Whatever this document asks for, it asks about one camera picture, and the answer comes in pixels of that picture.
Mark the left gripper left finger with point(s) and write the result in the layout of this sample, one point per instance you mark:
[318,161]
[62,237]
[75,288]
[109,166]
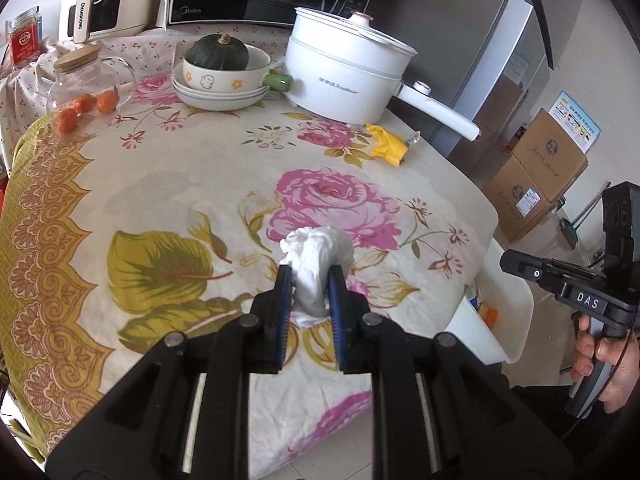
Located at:
[269,339]

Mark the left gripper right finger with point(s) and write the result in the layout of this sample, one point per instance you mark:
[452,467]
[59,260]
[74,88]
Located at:
[347,309]

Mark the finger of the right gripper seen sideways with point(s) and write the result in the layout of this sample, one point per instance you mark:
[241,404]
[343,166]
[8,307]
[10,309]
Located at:
[540,271]

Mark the white tissue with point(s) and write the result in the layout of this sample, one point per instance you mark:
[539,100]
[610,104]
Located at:
[311,253]

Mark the yellow snack wrapper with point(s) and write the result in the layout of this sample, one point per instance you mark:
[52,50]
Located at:
[389,147]

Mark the white plastic trash bin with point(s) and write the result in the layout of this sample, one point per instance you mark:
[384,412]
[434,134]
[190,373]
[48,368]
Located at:
[495,312]

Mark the right hand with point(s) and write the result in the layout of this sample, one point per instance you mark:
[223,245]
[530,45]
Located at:
[612,351]

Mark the broom with dustpan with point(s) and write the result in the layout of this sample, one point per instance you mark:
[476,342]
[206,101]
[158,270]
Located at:
[569,228]

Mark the lower cardboard box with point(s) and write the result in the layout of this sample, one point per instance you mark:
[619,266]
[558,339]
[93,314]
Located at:
[520,202]

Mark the cardboard box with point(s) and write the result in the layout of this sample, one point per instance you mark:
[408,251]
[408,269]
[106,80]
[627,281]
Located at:
[550,156]
[520,202]

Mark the upper cardboard box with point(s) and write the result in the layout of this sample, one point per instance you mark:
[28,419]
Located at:
[550,156]

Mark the blue white flat box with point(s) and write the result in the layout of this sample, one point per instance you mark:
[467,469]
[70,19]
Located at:
[575,121]

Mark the white stacked plates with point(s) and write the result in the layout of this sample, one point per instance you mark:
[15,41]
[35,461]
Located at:
[212,101]

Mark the white electric pot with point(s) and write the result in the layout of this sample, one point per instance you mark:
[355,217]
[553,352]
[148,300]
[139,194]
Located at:
[346,70]

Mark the grey refrigerator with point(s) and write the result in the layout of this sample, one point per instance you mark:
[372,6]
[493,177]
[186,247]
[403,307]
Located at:
[464,46]

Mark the dark green pumpkin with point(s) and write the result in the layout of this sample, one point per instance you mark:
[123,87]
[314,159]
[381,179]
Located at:
[218,52]

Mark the red label spice jar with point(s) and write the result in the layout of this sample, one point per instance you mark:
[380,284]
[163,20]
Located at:
[24,35]

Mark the white bowl green handle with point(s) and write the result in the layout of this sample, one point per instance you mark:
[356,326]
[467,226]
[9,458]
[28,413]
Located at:
[257,75]

